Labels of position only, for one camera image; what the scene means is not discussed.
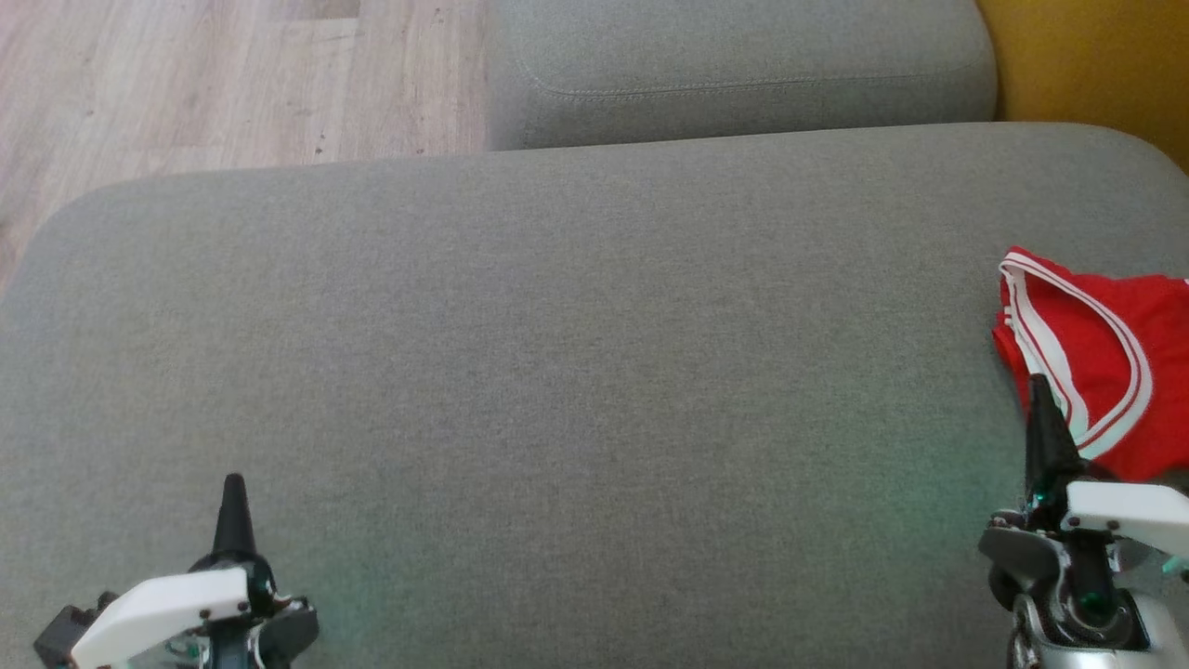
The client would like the small grey sofa cushion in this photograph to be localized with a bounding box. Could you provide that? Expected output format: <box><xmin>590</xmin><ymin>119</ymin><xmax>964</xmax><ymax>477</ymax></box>
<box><xmin>485</xmin><ymin>0</ymin><xmax>1000</xmax><ymax>151</ymax></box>

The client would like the red jersey with white sleeves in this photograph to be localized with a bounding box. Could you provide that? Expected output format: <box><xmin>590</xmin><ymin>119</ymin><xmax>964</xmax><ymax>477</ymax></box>
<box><xmin>992</xmin><ymin>245</ymin><xmax>1189</xmax><ymax>482</ymax></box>

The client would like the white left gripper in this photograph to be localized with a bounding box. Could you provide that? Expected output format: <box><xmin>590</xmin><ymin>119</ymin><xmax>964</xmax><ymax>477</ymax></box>
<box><xmin>70</xmin><ymin>473</ymin><xmax>278</xmax><ymax>669</ymax></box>

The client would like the mustard yellow cushion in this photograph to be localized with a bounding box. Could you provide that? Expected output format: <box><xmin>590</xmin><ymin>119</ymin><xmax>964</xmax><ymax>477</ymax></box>
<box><xmin>975</xmin><ymin>0</ymin><xmax>1189</xmax><ymax>176</ymax></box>

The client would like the large grey sofa seat cushion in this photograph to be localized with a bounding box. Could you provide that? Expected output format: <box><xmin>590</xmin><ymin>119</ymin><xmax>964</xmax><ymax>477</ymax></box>
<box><xmin>0</xmin><ymin>123</ymin><xmax>1189</xmax><ymax>669</ymax></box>

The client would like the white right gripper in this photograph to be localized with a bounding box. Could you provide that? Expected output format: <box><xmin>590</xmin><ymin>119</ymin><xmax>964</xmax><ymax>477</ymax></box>
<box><xmin>1025</xmin><ymin>374</ymin><xmax>1189</xmax><ymax>558</ymax></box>

